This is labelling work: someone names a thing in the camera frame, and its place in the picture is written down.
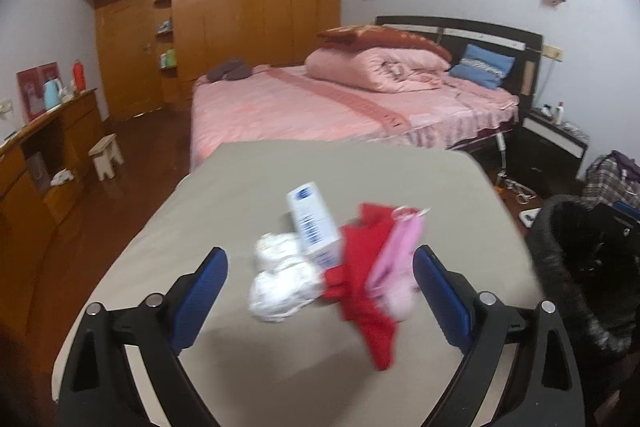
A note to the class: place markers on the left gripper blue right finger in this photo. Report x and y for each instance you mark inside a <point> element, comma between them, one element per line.
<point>449,295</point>

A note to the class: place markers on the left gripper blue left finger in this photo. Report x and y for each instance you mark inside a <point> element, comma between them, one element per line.
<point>192,297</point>

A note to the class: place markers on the white plastic bag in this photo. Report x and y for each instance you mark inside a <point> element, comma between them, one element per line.
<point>273,249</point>

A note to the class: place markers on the red cloth rag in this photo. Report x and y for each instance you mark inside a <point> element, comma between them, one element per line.
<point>363,239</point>

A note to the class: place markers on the white blue milk carton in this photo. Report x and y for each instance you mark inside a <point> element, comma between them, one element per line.
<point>320,239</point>

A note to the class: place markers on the black lined trash bin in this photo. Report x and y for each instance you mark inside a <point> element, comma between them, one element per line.
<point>586,259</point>

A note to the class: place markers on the white bathroom scale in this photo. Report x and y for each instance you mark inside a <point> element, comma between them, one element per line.
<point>528,216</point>

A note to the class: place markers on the small white wooden stool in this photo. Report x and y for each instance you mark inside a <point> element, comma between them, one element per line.
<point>104,154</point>

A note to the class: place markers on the black white nightstand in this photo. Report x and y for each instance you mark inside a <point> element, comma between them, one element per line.
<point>546,157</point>

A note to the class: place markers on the white cloth on shelf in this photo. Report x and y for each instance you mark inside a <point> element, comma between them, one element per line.
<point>62,177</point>

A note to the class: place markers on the wooden sideboard cabinet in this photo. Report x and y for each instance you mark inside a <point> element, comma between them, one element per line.
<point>31,208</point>

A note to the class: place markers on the plaid cloth bundle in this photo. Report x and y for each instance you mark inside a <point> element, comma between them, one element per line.
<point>611,179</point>

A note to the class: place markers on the pink sheeted bed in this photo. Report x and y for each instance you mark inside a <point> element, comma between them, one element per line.
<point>286,104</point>

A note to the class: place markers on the white lotion bottle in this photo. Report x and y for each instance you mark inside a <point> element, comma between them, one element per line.
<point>558,114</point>

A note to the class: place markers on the blue pillow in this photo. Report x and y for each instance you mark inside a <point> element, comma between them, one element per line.
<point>485,68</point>

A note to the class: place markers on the folded pink quilt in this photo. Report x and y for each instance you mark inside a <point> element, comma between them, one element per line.
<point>384,70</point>

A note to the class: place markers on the red thermos bottle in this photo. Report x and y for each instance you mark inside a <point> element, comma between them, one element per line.
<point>79,76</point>

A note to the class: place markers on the light blue electric kettle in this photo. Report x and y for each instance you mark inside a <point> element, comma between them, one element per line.
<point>52,89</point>

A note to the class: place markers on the black bed headboard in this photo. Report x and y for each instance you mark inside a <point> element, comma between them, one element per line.
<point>454,34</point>

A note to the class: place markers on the red gift box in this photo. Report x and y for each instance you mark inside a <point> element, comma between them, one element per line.
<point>30,84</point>

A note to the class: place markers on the red patterned blanket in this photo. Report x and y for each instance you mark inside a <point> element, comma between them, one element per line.
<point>363,37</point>

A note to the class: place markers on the wooden wardrobe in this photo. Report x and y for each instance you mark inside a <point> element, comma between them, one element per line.
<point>152,51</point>

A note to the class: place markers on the wall power socket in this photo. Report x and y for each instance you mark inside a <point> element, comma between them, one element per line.
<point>552,53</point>

